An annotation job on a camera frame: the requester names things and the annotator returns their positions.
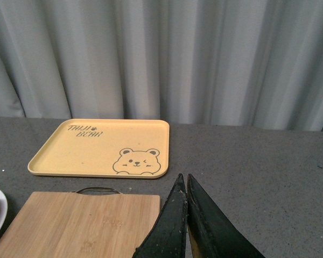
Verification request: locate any yellow bear tray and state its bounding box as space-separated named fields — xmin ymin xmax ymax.
xmin=27 ymin=119 xmax=170 ymax=179

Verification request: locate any grey curtain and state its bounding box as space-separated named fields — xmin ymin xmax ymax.
xmin=0 ymin=1 xmax=323 ymax=131

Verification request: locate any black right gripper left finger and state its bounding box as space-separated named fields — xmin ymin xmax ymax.
xmin=133 ymin=174 xmax=188 ymax=257

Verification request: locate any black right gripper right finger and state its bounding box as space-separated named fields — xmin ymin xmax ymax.
xmin=187 ymin=174 xmax=264 ymax=257

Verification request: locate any wooden cutting board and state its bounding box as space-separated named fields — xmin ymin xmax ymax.
xmin=0 ymin=192 xmax=160 ymax=257

